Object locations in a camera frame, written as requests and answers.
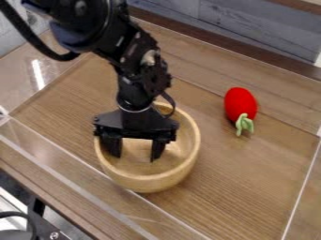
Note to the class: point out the black table leg bracket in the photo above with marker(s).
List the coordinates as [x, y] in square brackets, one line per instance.
[45, 230]

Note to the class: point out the clear acrylic tray wall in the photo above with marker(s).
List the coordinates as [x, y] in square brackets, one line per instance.
[143, 216]

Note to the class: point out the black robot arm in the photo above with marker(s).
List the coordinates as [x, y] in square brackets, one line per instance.
[96, 26]

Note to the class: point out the brown wooden bowl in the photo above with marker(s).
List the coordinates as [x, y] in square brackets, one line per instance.
[136, 173]

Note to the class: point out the red plush strawberry toy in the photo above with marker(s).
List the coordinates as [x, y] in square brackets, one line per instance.
[240, 109]

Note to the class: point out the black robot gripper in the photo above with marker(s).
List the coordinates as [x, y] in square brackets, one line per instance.
[147, 125]

